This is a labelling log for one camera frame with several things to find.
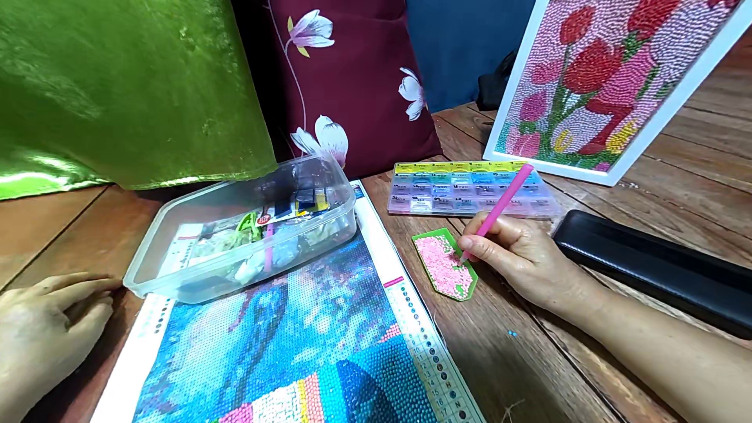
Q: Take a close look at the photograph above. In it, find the person's left hand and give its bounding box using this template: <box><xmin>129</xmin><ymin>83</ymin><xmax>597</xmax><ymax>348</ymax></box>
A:
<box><xmin>0</xmin><ymin>272</ymin><xmax>123</xmax><ymax>423</ymax></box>

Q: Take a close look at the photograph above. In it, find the person's right hand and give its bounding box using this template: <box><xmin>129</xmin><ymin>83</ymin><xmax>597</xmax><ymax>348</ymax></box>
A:
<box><xmin>457</xmin><ymin>211</ymin><xmax>611</xmax><ymax>330</ymax></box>

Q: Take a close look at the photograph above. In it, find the pink drill pen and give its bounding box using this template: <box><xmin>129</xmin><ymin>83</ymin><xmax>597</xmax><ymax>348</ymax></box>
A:
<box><xmin>459</xmin><ymin>163</ymin><xmax>535</xmax><ymax>265</ymax></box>

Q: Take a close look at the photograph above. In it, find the person's right forearm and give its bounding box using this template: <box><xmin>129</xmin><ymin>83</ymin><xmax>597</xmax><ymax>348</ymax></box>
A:
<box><xmin>573</xmin><ymin>285</ymin><xmax>752</xmax><ymax>423</ymax></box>

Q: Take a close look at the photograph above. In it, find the green bead tray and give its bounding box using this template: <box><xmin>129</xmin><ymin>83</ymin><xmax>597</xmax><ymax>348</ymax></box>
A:
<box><xmin>411</xmin><ymin>227</ymin><xmax>479</xmax><ymax>303</ymax></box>

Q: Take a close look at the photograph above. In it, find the pile of pink beads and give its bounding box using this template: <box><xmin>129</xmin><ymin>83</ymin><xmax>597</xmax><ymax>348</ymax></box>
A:
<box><xmin>414</xmin><ymin>235</ymin><xmax>474</xmax><ymax>300</ymax></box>

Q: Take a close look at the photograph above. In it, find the multicoloured lidded bead organizer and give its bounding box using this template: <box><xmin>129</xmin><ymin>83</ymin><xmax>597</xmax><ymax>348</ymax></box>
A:
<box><xmin>387</xmin><ymin>161</ymin><xmax>563</xmax><ymax>219</ymax></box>

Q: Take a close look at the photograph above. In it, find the clear plastic container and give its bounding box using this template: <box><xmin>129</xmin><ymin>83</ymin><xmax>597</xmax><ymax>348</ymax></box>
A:
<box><xmin>123</xmin><ymin>153</ymin><xmax>357</xmax><ymax>304</ymax></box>

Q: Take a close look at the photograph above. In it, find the black fabric object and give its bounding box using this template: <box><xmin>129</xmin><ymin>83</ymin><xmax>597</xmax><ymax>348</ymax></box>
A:
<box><xmin>476</xmin><ymin>49</ymin><xmax>519</xmax><ymax>112</ymax></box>

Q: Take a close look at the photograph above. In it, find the black glossy case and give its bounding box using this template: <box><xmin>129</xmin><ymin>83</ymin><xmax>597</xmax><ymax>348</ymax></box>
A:
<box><xmin>553</xmin><ymin>209</ymin><xmax>752</xmax><ymax>341</ymax></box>

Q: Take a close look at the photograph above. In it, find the white framed tulip picture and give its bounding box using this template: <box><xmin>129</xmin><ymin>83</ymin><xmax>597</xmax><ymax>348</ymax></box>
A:
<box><xmin>483</xmin><ymin>0</ymin><xmax>752</xmax><ymax>188</ymax></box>

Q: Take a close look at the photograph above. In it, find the yellow and black packet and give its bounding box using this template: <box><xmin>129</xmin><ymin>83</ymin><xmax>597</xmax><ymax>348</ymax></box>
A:
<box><xmin>295</xmin><ymin>187</ymin><xmax>330</xmax><ymax>215</ymax></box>

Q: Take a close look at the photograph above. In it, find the blue fabric backdrop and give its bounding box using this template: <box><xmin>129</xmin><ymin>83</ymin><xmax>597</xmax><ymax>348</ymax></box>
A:
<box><xmin>405</xmin><ymin>0</ymin><xmax>537</xmax><ymax>114</ymax></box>

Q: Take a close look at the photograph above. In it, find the thin pink stick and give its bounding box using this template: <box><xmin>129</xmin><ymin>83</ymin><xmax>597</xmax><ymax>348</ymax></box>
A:
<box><xmin>264</xmin><ymin>206</ymin><xmax>276</xmax><ymax>274</ymax></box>

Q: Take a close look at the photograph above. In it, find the pile of clear plastic bags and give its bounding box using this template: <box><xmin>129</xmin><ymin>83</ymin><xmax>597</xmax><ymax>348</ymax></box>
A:
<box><xmin>197</xmin><ymin>214</ymin><xmax>352</xmax><ymax>285</ymax></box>

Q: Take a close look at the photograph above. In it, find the shiny green cushion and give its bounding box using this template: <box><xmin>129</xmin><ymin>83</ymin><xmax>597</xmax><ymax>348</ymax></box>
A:
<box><xmin>0</xmin><ymin>0</ymin><xmax>278</xmax><ymax>199</ymax></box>

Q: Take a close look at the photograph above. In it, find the maroon floral cushion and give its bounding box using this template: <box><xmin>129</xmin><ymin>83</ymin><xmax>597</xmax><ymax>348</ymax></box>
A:
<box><xmin>232</xmin><ymin>0</ymin><xmax>443</xmax><ymax>179</ymax></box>

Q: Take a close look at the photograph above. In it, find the blue diamond painting canvas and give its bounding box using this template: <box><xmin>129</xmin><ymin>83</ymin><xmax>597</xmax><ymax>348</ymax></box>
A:
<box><xmin>90</xmin><ymin>180</ymin><xmax>488</xmax><ymax>423</ymax></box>

